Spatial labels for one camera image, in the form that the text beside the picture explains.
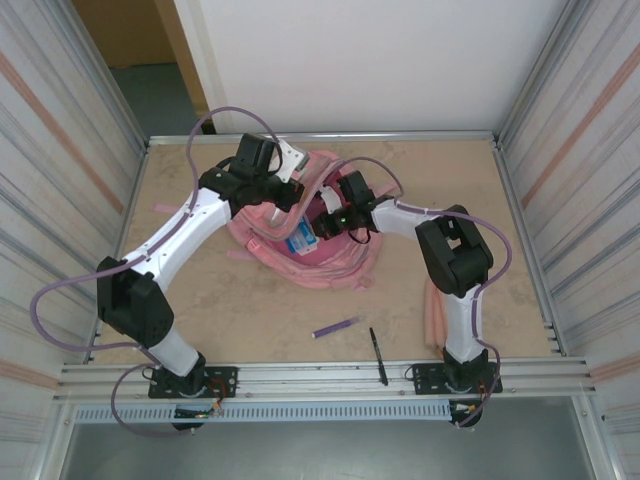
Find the blue and white card pack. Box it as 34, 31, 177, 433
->
285, 222, 321, 256

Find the pink student backpack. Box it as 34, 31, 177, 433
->
152, 148, 404, 292

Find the purple pen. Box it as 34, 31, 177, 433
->
312, 315, 360, 340

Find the pink pencil case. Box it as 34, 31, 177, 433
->
423, 279, 449, 349

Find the black pen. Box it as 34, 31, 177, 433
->
368, 327, 389, 386

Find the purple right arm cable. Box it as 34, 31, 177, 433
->
324, 157, 514, 429

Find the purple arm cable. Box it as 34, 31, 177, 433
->
30, 106, 281, 437
324, 157, 514, 429

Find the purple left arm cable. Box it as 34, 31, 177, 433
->
30, 106, 281, 437

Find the thin aluminium frame rail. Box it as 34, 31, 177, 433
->
146, 130, 501, 147

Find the aluminium side frame rail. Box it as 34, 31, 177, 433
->
84, 142, 151, 364
492, 134, 569, 357

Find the wide aluminium frame rail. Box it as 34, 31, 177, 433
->
57, 357, 596, 401

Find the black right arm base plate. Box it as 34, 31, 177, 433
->
410, 362, 504, 396

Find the grey slotted cable duct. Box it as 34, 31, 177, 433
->
73, 403, 454, 424

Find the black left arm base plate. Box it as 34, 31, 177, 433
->
148, 366, 239, 400

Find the small circuit board with wires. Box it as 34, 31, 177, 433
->
173, 407, 224, 420

